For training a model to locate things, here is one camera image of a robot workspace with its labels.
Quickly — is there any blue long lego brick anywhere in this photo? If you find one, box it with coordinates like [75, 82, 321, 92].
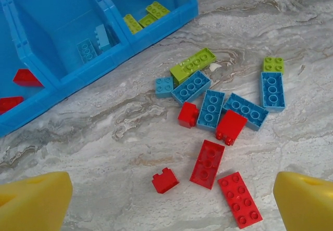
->
[94, 23, 112, 53]
[260, 72, 286, 112]
[196, 89, 226, 133]
[171, 70, 212, 106]
[222, 93, 270, 132]
[76, 38, 98, 64]

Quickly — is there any red small lego brick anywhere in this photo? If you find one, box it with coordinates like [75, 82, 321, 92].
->
[177, 101, 200, 131]
[151, 168, 181, 194]

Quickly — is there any green small lego brick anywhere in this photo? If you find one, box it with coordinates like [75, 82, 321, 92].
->
[138, 13, 158, 29]
[262, 56, 285, 74]

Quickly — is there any red square lego brick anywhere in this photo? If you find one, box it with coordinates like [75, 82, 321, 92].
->
[215, 109, 248, 147]

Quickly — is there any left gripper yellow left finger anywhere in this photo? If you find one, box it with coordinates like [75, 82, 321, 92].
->
[0, 171, 73, 231]

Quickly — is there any blue small lego brick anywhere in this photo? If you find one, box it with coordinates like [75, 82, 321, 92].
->
[155, 76, 174, 98]

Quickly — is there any blue plastic bin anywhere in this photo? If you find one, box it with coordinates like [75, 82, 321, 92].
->
[88, 0, 200, 55]
[4, 0, 131, 93]
[0, 0, 66, 138]

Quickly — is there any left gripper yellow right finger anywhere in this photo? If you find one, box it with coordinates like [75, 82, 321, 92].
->
[273, 171, 333, 231]

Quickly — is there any red long lego brick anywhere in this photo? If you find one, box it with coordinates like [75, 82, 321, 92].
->
[217, 171, 264, 229]
[189, 139, 226, 190]

